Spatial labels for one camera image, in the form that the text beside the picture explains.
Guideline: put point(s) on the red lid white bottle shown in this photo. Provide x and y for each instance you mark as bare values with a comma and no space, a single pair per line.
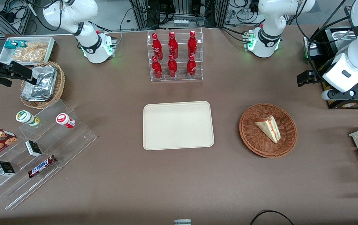
64,120

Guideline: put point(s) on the tan wicker basket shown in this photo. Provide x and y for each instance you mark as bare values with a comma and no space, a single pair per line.
58,87

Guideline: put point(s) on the green lid white cup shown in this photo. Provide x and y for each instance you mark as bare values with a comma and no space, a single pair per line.
25,117

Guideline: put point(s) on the white power strip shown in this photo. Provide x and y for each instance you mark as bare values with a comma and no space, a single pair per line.
181,22

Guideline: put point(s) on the white rectangular snack bin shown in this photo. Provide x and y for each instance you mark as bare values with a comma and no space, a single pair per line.
5,57

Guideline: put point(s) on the grey striped block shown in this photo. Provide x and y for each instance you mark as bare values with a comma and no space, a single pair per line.
182,222

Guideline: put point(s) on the Snickers chocolate bar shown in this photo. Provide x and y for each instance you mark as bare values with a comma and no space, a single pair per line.
41,166

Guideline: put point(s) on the cream plastic tray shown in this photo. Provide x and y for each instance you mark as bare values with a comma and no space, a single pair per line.
178,125

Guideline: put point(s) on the triangle sandwich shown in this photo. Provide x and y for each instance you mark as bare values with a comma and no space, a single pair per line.
269,128

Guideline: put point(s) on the red cola bottle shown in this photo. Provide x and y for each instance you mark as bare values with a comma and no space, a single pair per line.
156,68
173,45
172,67
157,47
192,43
191,67

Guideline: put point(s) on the clear acrylic stepped shelf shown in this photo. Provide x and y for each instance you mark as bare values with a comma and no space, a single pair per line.
69,140

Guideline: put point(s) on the small black carton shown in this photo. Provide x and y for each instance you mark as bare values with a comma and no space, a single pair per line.
33,148
5,168

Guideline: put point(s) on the brown round wicker basket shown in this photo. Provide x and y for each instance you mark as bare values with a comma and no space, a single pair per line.
254,137

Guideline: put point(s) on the steel pan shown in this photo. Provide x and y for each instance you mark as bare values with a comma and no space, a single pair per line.
343,34

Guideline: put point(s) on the silver foil packages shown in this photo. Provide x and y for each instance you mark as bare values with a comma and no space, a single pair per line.
41,86

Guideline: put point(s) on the clear acrylic bottle rack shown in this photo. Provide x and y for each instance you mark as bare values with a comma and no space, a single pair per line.
182,53

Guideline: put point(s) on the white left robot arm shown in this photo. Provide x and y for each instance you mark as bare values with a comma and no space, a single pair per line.
269,18

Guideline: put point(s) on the clear bag of crackers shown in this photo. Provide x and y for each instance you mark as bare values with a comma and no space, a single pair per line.
32,51

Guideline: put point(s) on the teal snack packet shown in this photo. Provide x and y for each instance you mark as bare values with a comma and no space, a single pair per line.
11,44

